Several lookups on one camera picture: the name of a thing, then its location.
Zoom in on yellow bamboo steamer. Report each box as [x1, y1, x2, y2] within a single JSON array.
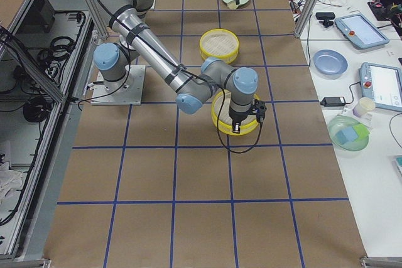
[[199, 28, 239, 64], [211, 90, 261, 136]]

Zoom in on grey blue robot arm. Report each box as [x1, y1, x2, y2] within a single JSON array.
[[95, 0, 263, 136]]

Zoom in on black webcam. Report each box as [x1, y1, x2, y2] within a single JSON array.
[[315, 12, 335, 28]]

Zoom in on black power adapter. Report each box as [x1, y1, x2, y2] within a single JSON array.
[[320, 97, 347, 107]]

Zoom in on blue plate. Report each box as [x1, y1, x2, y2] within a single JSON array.
[[313, 50, 348, 80]]

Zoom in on green translucent bowl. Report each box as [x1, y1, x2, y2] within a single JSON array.
[[327, 115, 370, 151]]

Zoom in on blue sponge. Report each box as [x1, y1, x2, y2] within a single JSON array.
[[335, 126, 357, 145]]

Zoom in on teach pendant far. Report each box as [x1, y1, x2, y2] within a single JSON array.
[[334, 13, 389, 49]]

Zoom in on teach pendant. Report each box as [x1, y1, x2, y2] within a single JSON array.
[[334, 13, 389, 49], [359, 62, 401, 112]]

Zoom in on green sponge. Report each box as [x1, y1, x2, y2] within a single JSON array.
[[352, 123, 370, 140]]

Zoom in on paper cup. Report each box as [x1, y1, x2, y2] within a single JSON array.
[[352, 97, 376, 117]]

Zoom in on teach pendant near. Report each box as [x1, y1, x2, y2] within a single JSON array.
[[359, 62, 401, 112]]

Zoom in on black box under shelf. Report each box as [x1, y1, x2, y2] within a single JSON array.
[[27, 0, 55, 33]]

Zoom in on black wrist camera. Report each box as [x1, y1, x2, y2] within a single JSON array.
[[251, 99, 267, 124]]

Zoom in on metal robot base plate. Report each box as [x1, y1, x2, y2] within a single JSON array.
[[90, 65, 146, 105]]

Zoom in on coiled black cables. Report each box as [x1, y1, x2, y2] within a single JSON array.
[[36, 36, 78, 74]]

